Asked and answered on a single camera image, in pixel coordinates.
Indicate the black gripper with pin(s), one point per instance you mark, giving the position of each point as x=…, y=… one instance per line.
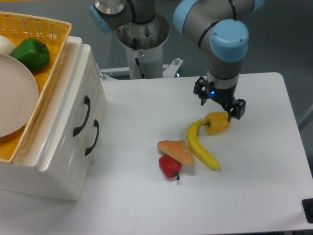
x=221, y=91

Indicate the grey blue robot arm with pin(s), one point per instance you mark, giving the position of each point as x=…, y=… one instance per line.
x=214, y=26

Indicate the white drawer cabinet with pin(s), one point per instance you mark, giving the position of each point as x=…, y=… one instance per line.
x=23, y=175

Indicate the yellow bell pepper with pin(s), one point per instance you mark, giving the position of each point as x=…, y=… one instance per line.
x=216, y=122

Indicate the yellow banana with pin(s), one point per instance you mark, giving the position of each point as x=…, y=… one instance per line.
x=198, y=149

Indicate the orange croissant bread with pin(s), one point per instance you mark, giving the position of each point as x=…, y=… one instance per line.
x=178, y=150

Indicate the red bell pepper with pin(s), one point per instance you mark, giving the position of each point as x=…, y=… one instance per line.
x=170, y=167

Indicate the black corner device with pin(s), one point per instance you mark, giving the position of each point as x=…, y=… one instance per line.
x=308, y=209

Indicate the green bell pepper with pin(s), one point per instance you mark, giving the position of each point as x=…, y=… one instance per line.
x=33, y=53

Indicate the pink round plate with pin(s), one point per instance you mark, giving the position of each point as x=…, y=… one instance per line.
x=19, y=95

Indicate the yellow woven basket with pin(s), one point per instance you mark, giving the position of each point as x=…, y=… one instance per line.
x=54, y=33

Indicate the white onion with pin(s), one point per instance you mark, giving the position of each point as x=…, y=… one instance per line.
x=6, y=45

